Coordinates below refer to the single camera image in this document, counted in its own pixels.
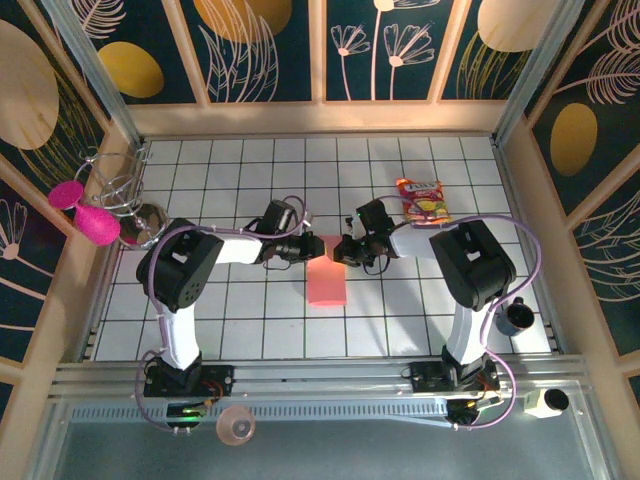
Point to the white cube camera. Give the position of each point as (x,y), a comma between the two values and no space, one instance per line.
(535,405)

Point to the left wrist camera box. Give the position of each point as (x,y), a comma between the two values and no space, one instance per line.
(277,217)

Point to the translucent pink suction cup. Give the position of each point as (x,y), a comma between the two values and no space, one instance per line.
(235,425)

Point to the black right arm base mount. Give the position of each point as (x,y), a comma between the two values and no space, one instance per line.
(425,377)

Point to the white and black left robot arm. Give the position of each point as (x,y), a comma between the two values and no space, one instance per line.
(182,330)

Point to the aluminium frame post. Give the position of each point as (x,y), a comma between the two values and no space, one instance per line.
(530,75)
(100,85)

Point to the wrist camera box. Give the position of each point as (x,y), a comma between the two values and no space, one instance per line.
(277,217)
(375,215)

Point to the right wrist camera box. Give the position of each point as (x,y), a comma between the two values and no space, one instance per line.
(375,215)

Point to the aluminium mounting rail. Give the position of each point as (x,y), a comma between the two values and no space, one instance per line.
(320,377)

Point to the orange snack packet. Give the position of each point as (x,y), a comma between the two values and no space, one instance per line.
(422,197)

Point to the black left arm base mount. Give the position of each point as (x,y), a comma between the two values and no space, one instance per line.
(220,380)

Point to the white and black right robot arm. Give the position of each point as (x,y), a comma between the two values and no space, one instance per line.
(465,340)

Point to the pink paper sheet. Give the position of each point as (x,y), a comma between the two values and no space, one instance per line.
(327,285)

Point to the dark mug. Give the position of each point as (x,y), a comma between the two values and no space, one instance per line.
(515,320)

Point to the magenta foam toy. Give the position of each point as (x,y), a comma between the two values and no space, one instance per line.
(97,225)

